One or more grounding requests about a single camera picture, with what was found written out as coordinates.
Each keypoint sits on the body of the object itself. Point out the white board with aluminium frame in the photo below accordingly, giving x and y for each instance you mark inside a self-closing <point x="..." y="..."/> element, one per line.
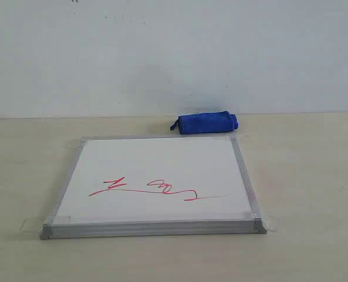
<point x="157" y="186"/>

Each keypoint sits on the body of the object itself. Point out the clear tape front-right corner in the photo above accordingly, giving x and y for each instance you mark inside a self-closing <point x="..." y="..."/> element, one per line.
<point x="267" y="221"/>

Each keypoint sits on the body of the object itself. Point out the blue cloth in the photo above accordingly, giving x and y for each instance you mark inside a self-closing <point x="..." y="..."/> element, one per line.
<point x="215" y="122"/>

